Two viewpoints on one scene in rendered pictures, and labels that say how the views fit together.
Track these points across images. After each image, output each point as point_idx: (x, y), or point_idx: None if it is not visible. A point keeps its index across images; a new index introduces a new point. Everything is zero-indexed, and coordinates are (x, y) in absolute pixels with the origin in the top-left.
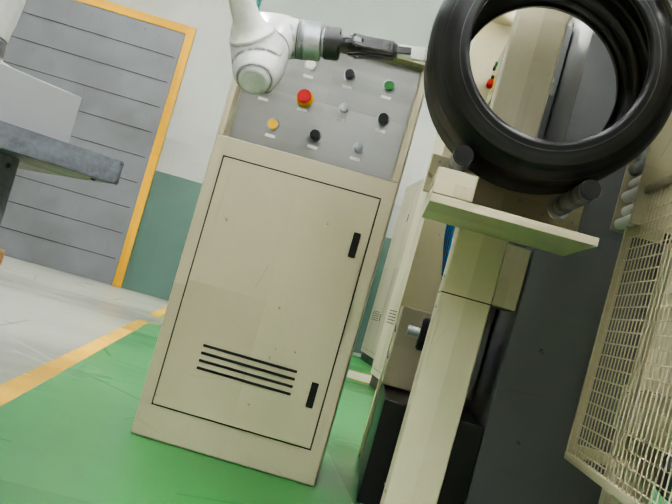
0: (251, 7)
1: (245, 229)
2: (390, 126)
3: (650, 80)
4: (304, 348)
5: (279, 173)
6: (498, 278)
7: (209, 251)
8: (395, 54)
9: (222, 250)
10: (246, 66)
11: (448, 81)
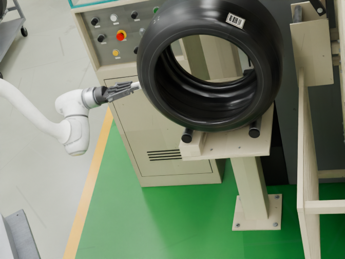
0: (54, 131)
1: (133, 105)
2: None
3: (259, 77)
4: None
5: (132, 77)
6: None
7: (125, 118)
8: (132, 92)
9: (130, 116)
10: (70, 153)
11: (160, 111)
